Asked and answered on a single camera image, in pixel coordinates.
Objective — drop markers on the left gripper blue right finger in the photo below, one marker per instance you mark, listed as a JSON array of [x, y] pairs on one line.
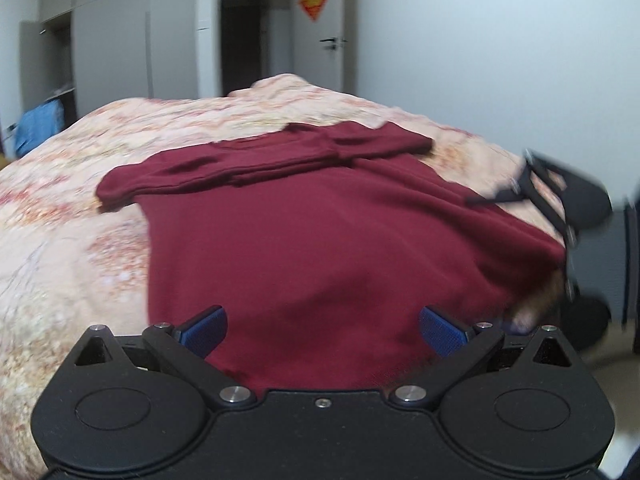
[[462, 350]]

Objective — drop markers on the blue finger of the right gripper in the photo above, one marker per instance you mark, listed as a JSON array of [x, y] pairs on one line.
[[515, 192]]

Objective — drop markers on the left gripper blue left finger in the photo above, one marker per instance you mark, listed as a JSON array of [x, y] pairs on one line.
[[181, 351]]

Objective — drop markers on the dark red knit sweater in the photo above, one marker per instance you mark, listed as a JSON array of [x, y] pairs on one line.
[[323, 244]]

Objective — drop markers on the white bedroom door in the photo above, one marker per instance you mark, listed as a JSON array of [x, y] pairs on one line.
[[335, 70]]

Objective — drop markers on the blue clothes pile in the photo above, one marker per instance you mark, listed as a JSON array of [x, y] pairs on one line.
[[38, 125]]

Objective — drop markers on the person's right hand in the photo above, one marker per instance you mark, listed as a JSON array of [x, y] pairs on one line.
[[533, 310]]

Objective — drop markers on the floral peach bed quilt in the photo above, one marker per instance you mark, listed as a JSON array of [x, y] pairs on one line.
[[68, 263]]

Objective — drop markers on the grey built-in wardrobe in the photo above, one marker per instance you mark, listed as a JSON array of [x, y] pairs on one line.
[[108, 50]]

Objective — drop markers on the black door handle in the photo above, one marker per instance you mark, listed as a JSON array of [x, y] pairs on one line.
[[333, 43]]

